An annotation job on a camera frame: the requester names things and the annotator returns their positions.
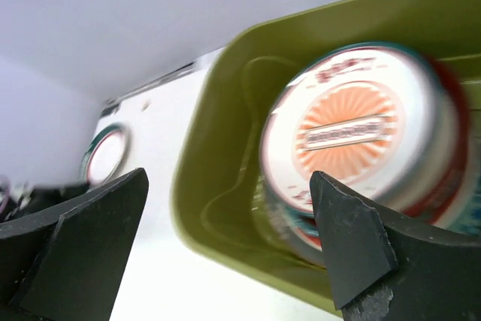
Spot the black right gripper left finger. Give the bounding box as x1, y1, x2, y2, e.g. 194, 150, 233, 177
1, 168, 149, 320

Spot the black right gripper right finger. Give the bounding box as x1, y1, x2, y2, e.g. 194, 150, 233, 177
310, 171, 480, 321

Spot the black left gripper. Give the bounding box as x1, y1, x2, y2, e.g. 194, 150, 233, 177
7, 182, 90, 220

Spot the white green rimmed plate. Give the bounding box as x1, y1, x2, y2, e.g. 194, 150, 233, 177
80, 123, 130, 186

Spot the red rimmed beige plate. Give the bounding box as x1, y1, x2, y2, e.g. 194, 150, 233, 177
286, 57, 480, 267

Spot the teal scalloped plate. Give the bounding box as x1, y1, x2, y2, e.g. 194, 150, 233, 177
265, 170, 480, 249

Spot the white orange sunburst plate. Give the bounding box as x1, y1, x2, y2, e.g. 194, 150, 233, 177
259, 42, 458, 216

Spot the olive green plastic bin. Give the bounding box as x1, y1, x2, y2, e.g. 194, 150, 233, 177
172, 0, 480, 313

